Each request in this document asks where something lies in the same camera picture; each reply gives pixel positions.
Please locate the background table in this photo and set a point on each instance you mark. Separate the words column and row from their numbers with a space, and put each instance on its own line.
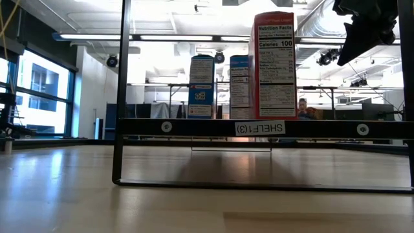
column 333, row 94
column 171, row 94

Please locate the blue cereal box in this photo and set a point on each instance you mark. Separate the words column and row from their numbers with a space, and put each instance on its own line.
column 239, row 90
column 201, row 87

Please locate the dark monitor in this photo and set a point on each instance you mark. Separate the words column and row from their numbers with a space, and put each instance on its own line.
column 376, row 111

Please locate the black aluminium table frame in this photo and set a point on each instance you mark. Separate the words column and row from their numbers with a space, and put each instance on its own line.
column 64, row 142

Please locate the red cereal box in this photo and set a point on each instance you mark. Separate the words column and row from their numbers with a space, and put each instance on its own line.
column 275, row 64

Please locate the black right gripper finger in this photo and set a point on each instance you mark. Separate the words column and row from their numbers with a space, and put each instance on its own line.
column 354, row 43

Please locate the long ceiling light strip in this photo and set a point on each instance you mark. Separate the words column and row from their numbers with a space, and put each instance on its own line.
column 90, row 37

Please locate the silver ventilation duct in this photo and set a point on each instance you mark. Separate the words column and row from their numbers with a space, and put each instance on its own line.
column 320, row 22

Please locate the black ceiling spotlight cluster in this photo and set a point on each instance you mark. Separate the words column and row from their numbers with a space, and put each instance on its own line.
column 328, row 57

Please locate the person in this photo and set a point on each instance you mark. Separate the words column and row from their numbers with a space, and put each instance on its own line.
column 303, row 109

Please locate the large window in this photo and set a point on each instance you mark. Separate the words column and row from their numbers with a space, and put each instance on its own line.
column 42, row 94

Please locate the wooden shelf with black frame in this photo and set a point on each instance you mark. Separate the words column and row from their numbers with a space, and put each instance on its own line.
column 194, row 127

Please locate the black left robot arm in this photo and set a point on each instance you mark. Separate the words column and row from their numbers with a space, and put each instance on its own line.
column 13, row 129

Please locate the blue partition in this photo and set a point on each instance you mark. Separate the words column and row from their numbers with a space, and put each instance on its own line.
column 142, row 111

